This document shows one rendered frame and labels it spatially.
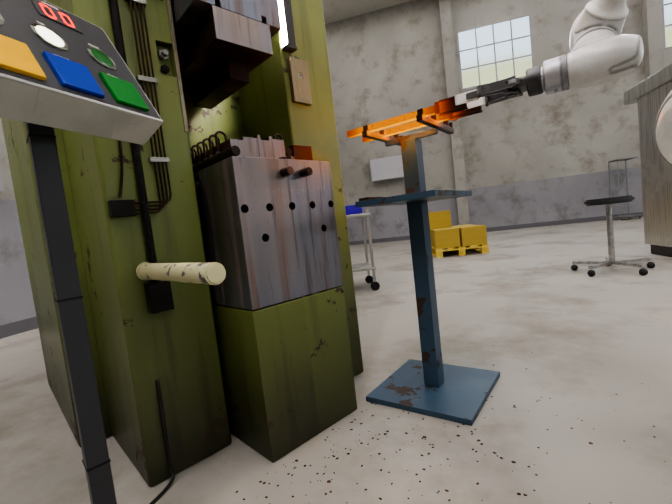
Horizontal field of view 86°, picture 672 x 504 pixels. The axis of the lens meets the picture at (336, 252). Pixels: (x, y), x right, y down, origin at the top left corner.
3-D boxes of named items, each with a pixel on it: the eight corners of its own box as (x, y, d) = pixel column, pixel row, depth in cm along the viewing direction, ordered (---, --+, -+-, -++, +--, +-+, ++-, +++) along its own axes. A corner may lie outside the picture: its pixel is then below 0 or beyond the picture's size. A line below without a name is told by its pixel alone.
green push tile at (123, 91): (150, 109, 77) (133, 82, 78) (118, 99, 70) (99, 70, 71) (145, 115, 78) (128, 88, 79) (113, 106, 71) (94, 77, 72)
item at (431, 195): (472, 195, 145) (471, 190, 145) (435, 195, 113) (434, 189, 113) (403, 205, 163) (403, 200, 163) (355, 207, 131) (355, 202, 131)
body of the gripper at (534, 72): (542, 89, 97) (505, 99, 103) (545, 96, 104) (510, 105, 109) (540, 60, 97) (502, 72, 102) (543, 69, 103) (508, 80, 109)
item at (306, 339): (358, 409, 134) (343, 285, 131) (273, 464, 108) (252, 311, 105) (272, 375, 175) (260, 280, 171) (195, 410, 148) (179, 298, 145)
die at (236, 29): (273, 54, 119) (269, 25, 119) (216, 38, 105) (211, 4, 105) (215, 97, 150) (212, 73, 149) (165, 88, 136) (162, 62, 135)
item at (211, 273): (230, 284, 73) (226, 258, 73) (205, 289, 69) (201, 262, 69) (157, 278, 105) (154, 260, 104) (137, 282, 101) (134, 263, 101)
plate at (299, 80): (312, 104, 146) (307, 61, 145) (294, 101, 140) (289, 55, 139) (309, 106, 148) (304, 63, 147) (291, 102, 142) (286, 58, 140)
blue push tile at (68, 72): (106, 95, 68) (87, 65, 69) (64, 82, 61) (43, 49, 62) (101, 102, 69) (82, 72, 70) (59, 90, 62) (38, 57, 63)
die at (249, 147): (286, 163, 122) (283, 137, 121) (232, 160, 108) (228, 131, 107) (227, 183, 152) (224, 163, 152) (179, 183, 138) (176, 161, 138)
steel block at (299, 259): (343, 285, 131) (329, 161, 128) (252, 310, 105) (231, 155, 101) (260, 280, 171) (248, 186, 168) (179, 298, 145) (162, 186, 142)
